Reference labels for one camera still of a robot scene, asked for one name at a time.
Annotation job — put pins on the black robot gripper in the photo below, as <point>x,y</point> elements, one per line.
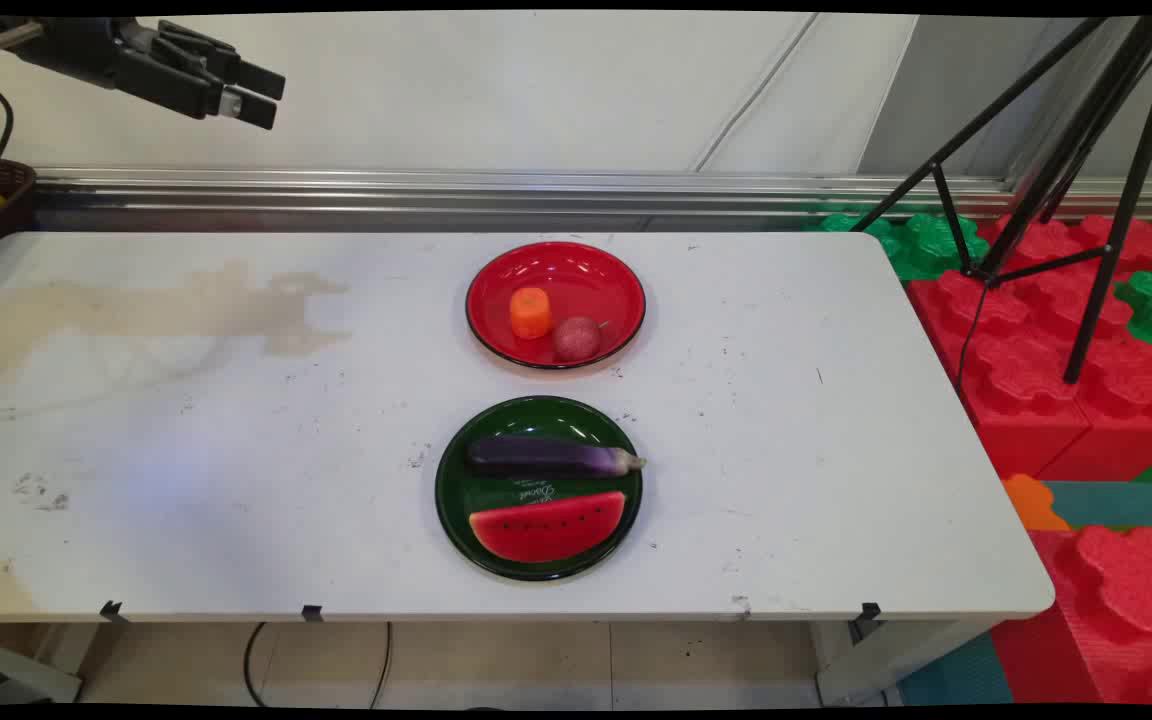
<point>106,55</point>

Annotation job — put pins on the purple toy eggplant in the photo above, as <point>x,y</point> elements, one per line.
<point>546,457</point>

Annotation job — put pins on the dark woven basket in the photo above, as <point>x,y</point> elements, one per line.
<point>6,190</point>

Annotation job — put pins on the orange carrot piece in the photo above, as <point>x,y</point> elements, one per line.
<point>530,313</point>

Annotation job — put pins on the red plate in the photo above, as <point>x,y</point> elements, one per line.
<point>596,285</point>

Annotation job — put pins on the round red toy fruit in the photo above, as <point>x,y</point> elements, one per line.
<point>577,338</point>

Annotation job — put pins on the green plate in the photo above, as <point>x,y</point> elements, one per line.
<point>456,490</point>

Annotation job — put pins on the black table clip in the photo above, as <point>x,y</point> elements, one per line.
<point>113,610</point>
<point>868,615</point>
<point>312,611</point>

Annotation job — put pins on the toy watermelon slice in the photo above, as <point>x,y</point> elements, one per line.
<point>548,528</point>

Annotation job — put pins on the large red foam block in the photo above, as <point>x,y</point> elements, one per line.
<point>1026,380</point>

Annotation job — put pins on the black tripod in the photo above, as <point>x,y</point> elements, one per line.
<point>1096,130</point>

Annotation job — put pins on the white table leg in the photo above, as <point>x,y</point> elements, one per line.
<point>886,660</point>

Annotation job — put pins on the orange foam piece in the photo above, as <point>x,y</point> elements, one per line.
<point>1034,503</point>

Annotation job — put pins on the aluminium wall rail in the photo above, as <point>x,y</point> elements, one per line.
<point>436,188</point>

